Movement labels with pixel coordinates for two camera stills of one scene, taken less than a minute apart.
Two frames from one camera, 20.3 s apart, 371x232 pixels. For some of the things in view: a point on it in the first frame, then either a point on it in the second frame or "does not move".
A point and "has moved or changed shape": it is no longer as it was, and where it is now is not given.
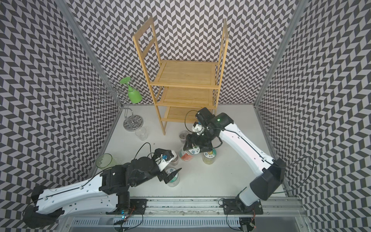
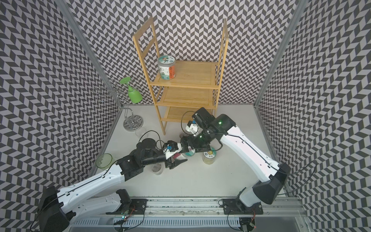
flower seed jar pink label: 175,181 -> 177,155
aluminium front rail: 273,207 does not move
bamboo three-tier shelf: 180,88 does not move
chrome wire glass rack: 116,92 does not move
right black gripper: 189,140 does not move
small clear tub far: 182,136 does not move
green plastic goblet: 134,96 does not move
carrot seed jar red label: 187,155 has moved or changed shape
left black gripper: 163,176 -> 176,162
